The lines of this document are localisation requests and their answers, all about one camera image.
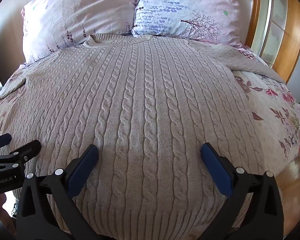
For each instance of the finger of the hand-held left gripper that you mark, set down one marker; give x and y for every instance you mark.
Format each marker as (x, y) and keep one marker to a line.
(0, 140)
(27, 148)

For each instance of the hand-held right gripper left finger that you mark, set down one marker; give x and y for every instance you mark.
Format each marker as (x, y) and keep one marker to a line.
(82, 170)

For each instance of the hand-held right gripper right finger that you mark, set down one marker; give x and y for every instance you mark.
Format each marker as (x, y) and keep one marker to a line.
(216, 170)

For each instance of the floral quilt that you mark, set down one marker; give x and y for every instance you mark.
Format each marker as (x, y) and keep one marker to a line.
(270, 120)

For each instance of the pink lavender print pillow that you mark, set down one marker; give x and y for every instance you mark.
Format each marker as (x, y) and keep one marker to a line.
(75, 17)

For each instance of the wooden headboard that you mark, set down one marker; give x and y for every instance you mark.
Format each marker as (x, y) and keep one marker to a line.
(290, 37)

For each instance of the blue lavender tree print pillow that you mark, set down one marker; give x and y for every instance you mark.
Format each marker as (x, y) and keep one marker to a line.
(187, 10)

